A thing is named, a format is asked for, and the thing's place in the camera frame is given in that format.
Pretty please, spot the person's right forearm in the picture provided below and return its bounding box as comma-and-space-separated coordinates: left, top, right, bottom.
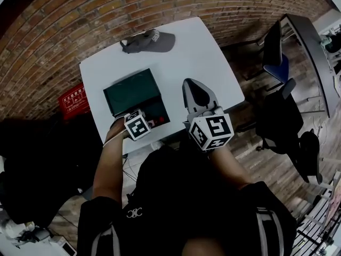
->
207, 142, 254, 191

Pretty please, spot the black office chair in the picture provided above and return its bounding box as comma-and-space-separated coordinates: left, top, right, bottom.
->
254, 78, 324, 184

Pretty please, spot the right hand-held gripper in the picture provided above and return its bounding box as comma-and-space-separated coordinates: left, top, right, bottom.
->
182, 78, 236, 153

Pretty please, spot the dark green box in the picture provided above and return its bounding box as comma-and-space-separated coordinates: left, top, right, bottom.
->
103, 68, 172, 129

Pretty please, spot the dark desk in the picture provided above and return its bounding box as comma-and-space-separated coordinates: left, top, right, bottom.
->
281, 13, 331, 118

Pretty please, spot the person's black shirt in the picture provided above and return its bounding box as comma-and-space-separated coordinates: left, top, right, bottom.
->
77, 142, 298, 256

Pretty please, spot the person's left forearm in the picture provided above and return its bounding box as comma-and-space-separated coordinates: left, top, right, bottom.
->
91, 117, 134, 205

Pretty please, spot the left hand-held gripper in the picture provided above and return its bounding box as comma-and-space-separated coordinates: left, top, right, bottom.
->
123, 109, 152, 142

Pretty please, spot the grey baseball cap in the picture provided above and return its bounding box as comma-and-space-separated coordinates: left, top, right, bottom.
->
119, 28, 176, 54

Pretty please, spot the red printed box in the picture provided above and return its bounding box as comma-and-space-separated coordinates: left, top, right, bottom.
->
58, 83, 91, 120

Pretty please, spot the metal rack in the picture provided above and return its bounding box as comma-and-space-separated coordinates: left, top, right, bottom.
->
292, 169, 341, 256

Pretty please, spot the black chair with blue seat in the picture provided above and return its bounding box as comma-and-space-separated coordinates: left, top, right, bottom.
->
257, 20, 291, 85

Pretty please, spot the grey harness strap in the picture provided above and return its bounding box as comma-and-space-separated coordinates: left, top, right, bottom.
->
91, 225, 118, 256
255, 206, 285, 256

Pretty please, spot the black bag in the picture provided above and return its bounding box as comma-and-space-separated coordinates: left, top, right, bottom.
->
0, 116, 105, 225

